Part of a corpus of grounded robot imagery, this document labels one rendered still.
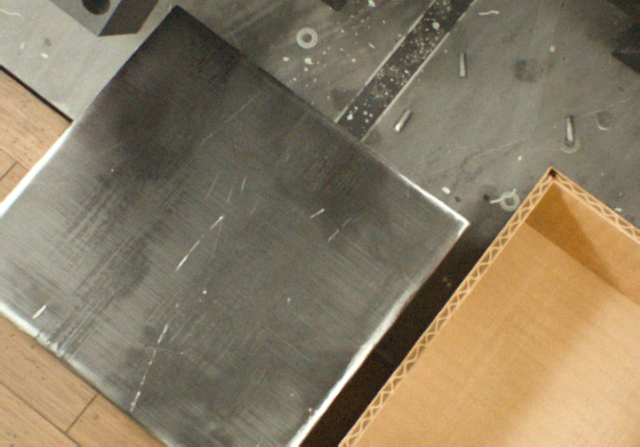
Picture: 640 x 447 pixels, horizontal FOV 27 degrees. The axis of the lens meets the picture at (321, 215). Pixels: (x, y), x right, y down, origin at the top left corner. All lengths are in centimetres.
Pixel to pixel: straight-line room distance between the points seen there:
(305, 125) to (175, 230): 8
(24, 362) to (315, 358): 13
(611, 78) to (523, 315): 13
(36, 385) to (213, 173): 12
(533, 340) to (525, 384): 2
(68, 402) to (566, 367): 22
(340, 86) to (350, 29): 3
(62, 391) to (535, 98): 26
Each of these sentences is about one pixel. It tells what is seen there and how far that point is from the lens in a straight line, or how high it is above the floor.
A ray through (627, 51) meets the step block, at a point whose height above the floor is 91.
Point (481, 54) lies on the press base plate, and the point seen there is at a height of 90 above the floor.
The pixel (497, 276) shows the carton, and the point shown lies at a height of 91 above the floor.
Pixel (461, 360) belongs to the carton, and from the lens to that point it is 61.
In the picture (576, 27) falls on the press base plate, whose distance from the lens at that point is 67.
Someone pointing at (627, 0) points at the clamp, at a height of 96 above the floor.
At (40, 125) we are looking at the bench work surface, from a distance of 64.
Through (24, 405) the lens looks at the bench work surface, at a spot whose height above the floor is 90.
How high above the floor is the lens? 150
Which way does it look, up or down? 75 degrees down
